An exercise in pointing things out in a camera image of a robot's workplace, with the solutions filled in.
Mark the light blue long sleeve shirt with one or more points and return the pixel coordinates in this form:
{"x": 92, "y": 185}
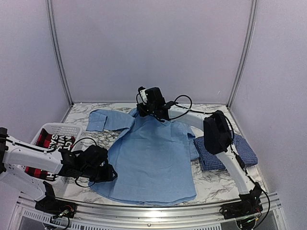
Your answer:
{"x": 152, "y": 159}

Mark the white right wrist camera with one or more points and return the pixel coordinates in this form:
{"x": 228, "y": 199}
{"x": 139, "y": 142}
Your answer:
{"x": 143, "y": 94}

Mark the left aluminium corner post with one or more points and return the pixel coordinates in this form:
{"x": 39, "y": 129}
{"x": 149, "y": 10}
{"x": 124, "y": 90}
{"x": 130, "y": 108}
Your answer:
{"x": 56, "y": 48}

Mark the white plastic laundry basket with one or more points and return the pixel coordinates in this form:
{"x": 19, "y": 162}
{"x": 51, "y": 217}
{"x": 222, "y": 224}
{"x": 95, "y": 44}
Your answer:
{"x": 59, "y": 129}

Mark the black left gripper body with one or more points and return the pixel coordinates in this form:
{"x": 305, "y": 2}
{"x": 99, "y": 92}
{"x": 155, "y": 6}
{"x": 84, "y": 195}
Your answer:
{"x": 96, "y": 176}

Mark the red black plaid shirt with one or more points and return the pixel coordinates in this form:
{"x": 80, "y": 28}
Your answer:
{"x": 50, "y": 141}

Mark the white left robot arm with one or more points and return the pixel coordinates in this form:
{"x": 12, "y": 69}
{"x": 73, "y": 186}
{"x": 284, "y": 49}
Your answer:
{"x": 14, "y": 152}

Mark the aluminium corner post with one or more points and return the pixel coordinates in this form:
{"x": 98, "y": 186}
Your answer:
{"x": 246, "y": 47}
{"x": 56, "y": 48}

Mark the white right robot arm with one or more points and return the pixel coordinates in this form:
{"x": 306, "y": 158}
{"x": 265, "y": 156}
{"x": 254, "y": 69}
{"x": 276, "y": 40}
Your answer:
{"x": 218, "y": 136}

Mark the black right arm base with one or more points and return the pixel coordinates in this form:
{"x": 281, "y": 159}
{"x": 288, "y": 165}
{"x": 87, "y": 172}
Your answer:
{"x": 248, "y": 204}

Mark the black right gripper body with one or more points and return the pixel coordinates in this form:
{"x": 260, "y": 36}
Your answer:
{"x": 144, "y": 113}

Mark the aluminium front frame rail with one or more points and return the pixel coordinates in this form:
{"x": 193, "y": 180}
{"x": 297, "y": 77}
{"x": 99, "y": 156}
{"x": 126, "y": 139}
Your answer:
{"x": 90, "y": 216}

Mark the right aluminium corner post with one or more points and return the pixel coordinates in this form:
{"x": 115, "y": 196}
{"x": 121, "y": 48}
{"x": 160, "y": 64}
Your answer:
{"x": 246, "y": 47}

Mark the blue checked folded shirt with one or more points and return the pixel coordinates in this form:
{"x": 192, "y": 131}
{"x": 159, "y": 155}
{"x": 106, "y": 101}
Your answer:
{"x": 209, "y": 162}

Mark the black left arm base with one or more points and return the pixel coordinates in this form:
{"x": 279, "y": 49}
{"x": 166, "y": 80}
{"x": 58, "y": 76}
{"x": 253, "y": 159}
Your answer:
{"x": 49, "y": 204}

